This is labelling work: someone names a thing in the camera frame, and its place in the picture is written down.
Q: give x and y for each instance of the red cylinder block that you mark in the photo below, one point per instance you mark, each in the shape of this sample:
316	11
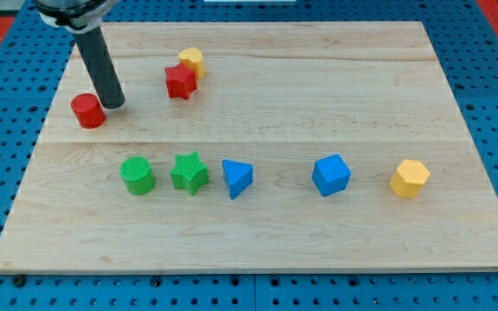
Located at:
87	109

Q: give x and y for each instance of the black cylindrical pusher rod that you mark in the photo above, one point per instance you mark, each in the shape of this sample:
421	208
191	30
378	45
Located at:
98	62

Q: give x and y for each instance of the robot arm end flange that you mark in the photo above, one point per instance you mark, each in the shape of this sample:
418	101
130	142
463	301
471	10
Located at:
76	16

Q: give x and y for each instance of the blue triangle block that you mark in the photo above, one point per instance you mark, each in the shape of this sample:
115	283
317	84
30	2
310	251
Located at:
238	176

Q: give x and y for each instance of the light wooden board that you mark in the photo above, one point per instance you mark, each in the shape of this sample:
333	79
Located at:
279	96

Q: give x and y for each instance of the green star block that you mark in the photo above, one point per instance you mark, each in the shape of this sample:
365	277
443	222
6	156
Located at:
189	173

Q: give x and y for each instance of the blue cube block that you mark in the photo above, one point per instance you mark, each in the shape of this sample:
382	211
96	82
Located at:
331	174

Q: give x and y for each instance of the red star block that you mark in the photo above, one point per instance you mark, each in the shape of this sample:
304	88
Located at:
180	81

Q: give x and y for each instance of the green cylinder block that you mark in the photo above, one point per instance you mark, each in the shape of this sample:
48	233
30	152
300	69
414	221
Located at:
137	175

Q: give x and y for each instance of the yellow heart block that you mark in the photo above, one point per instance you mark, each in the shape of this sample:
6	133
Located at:
193	59

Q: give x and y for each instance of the yellow hexagon block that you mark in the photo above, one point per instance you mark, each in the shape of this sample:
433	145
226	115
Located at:
409	178

